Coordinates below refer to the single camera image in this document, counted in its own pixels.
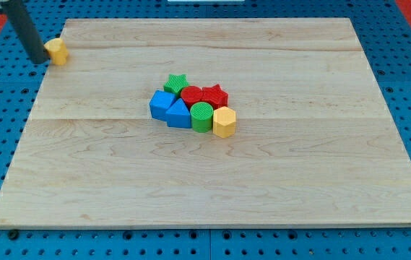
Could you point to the yellow heart block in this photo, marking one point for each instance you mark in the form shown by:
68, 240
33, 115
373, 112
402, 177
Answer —
57, 51

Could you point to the red star block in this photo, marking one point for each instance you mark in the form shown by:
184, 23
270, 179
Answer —
215, 96

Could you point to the yellow hexagon block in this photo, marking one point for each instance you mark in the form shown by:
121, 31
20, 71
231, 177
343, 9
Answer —
224, 122

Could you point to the green cylinder block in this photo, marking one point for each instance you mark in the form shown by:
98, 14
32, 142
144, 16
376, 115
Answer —
201, 117

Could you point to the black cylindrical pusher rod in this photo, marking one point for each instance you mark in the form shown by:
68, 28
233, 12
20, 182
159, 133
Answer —
23, 25

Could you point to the blue cube block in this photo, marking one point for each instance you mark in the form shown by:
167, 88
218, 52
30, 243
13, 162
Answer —
160, 102

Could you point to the green star block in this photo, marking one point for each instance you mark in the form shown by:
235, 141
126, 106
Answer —
175, 84

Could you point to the red cylinder block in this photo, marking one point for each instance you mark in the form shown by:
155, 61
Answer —
191, 95

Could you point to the blue triangle block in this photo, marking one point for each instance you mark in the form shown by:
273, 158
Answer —
178, 115

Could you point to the light wooden board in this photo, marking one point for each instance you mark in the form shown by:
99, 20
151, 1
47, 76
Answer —
315, 144

